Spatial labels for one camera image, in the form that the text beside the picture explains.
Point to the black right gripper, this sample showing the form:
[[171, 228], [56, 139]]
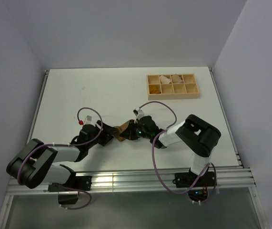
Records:
[[129, 133]]

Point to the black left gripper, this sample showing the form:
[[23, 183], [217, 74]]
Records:
[[108, 131]]

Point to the yellow sock with brown cuff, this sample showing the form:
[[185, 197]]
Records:
[[154, 89]]

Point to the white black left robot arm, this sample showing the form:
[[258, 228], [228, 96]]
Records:
[[38, 162]]

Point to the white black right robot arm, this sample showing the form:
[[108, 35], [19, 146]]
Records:
[[198, 135]]

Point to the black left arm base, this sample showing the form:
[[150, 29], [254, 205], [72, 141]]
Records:
[[78, 184]]

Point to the rolled cream sock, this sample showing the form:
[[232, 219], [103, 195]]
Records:
[[164, 79]]

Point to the wooden compartment tray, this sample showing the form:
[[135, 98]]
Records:
[[186, 90]]

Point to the rolled beige sock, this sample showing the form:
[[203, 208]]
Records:
[[176, 79]]

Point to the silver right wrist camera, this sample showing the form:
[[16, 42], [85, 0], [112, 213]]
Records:
[[138, 114]]

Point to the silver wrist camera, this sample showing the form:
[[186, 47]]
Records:
[[87, 120], [138, 114]]

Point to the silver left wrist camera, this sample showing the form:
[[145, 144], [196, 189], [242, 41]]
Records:
[[87, 120]]

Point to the aluminium rail frame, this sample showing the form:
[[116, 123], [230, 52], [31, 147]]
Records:
[[126, 192]]

